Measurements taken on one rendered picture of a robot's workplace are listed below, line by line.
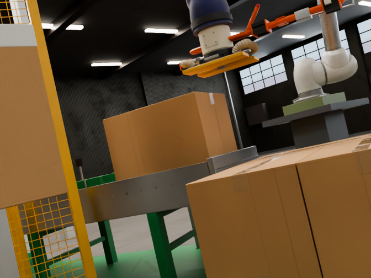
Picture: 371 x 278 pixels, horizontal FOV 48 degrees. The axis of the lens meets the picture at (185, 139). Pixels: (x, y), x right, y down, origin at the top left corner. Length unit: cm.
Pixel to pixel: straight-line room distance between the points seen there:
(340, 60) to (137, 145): 139
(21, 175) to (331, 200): 89
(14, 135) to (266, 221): 84
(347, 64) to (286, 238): 168
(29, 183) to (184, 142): 128
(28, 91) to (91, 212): 141
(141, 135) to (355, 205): 128
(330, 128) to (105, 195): 142
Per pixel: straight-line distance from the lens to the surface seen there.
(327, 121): 273
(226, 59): 213
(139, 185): 214
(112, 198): 225
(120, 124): 236
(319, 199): 137
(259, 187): 141
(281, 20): 220
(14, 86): 101
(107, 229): 316
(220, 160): 201
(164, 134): 220
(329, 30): 285
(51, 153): 100
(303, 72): 282
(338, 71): 287
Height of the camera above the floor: 64
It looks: 2 degrees up
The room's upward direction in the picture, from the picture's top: 13 degrees counter-clockwise
